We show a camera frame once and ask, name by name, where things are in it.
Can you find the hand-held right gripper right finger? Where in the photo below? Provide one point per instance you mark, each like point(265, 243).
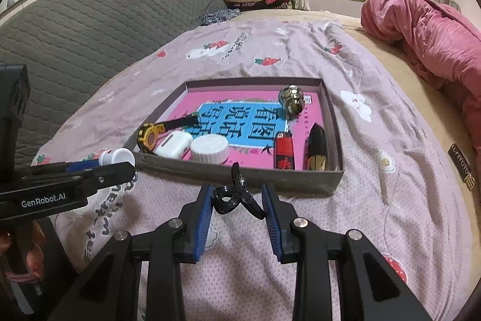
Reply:
point(272, 223)

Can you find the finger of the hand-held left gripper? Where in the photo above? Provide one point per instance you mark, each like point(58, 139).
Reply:
point(109, 176)
point(82, 166)

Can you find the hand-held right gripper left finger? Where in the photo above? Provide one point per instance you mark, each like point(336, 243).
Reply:
point(201, 223)

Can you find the small white pill bottle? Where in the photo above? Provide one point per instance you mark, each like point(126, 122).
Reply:
point(120, 155)

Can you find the black hair clip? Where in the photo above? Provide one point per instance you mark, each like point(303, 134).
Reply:
point(244, 197)

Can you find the grey cardboard tray box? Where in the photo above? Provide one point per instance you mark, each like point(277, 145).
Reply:
point(263, 180)

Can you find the yellow and black wristwatch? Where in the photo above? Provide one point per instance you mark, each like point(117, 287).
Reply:
point(150, 135)

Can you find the red lighter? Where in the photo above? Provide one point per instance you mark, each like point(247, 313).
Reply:
point(283, 153)

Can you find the white earbuds case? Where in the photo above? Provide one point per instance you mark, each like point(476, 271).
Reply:
point(173, 146)

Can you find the white round ribbed lid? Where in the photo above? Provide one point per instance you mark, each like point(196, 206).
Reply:
point(208, 150)

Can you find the black gold bullet-shaped case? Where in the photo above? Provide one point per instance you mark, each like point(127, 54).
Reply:
point(315, 144)

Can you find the person's left hand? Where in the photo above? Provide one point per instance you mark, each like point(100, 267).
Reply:
point(37, 249)

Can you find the pink and blue book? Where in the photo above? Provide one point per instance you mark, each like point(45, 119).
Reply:
point(312, 118)

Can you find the grey quilted headboard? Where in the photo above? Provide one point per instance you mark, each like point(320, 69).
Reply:
point(94, 24)

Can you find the beige bed sheet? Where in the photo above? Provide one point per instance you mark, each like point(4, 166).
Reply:
point(413, 110)

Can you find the dark floral fabric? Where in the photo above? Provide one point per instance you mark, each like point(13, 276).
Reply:
point(220, 16)

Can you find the black gold fabric label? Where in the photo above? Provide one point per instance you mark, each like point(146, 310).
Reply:
point(462, 166)

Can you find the pink quilt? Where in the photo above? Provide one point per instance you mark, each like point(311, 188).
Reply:
point(432, 35)

